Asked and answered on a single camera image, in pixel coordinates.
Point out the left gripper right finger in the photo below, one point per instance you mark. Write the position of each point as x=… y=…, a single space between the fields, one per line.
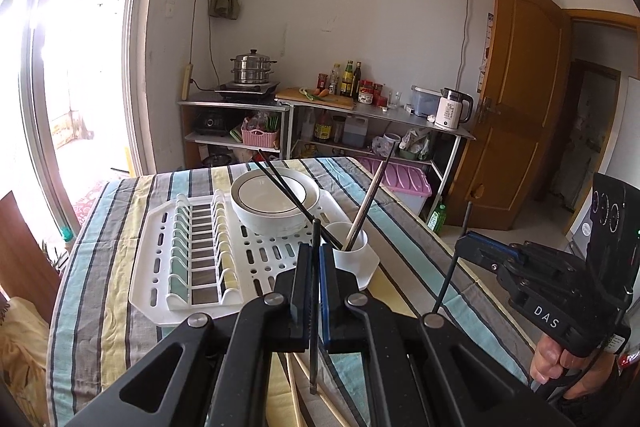
x=392 y=347

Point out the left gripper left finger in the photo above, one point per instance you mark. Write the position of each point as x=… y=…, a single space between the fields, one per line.
x=245 y=343

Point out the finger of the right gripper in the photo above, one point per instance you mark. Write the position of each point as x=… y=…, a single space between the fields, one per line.
x=487 y=253

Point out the metal kitchen shelf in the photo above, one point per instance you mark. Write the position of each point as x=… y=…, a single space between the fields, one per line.
x=310 y=130

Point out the person's right hand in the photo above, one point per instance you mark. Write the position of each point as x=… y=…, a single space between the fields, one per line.
x=550 y=360

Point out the black chopstick pair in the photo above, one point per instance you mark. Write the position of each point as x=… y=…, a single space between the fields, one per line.
x=454 y=260
x=367 y=201

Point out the white cylindrical utensil cup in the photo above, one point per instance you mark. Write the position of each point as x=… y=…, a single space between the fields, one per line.
x=348 y=260

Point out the pink plastic storage box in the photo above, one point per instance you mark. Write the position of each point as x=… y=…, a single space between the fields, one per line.
x=408 y=183

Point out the white plastic dish rack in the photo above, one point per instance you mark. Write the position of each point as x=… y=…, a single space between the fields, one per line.
x=195 y=255

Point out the large white ceramic bowl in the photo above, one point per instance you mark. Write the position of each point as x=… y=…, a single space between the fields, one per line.
x=264 y=210

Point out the wooden door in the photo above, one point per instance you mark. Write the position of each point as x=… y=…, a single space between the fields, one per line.
x=523 y=92

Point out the white electric kettle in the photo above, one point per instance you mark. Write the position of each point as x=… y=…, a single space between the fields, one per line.
x=454 y=108

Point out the clear plastic container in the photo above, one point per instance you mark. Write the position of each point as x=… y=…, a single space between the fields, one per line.
x=424 y=102

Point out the striped tablecloth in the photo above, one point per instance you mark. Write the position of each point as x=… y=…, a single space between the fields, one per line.
x=95 y=334

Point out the pink woven basket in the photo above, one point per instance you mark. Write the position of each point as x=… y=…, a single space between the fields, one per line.
x=256 y=137

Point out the red label jar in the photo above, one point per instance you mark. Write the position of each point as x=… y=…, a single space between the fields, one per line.
x=366 y=92

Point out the green label oil bottle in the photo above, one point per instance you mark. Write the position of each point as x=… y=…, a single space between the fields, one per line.
x=346 y=81

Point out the dark soy sauce bottle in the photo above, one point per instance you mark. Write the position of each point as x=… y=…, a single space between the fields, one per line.
x=356 y=77

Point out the wooden cutting board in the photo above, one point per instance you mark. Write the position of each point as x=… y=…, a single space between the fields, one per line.
x=302 y=95

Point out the black induction cooker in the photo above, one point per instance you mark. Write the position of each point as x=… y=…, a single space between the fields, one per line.
x=247 y=92

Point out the stainless steel steamer pot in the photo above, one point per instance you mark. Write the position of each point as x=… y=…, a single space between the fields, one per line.
x=252 y=67

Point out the wooden chair back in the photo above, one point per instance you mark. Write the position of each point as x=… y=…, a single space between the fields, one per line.
x=25 y=269

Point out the power strip on wall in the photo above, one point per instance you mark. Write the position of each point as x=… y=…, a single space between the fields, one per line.
x=186 y=82

